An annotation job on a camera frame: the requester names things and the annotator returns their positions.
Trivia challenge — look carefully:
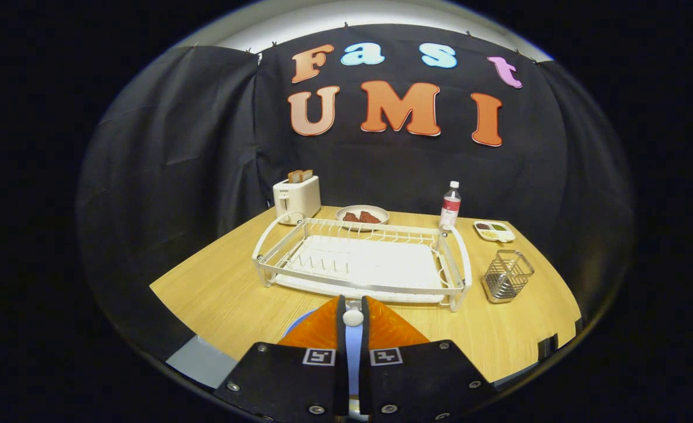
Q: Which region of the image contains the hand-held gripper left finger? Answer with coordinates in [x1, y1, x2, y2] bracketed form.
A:
[213, 296, 347, 421]

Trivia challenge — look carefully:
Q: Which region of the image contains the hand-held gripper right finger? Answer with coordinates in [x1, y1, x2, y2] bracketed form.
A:
[358, 296, 497, 421]

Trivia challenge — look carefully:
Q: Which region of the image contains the blue plate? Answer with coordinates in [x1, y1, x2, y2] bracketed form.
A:
[280, 308, 363, 399]

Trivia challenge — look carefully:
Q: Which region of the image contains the spoon with white handle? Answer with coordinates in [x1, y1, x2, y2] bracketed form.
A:
[342, 297, 364, 328]

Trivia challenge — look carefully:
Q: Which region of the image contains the white wire dish rack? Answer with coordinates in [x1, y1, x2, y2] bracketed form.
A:
[251, 211, 473, 313]

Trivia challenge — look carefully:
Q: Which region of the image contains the metal wire basket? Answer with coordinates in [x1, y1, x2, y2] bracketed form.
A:
[481, 249, 535, 304]

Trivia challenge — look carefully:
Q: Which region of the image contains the small white round plate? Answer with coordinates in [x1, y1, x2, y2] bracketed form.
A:
[335, 204, 390, 225]

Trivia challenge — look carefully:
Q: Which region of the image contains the white divided condiment dish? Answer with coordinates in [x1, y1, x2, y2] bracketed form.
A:
[473, 220, 516, 243]

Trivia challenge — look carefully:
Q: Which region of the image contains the white drip tray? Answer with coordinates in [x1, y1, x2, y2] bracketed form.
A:
[276, 235, 448, 304]

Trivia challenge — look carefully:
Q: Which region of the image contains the white toaster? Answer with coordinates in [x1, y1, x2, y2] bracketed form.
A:
[273, 175, 322, 226]

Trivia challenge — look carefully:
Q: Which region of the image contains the red label water bottle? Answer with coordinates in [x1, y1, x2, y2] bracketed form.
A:
[439, 180, 462, 231]

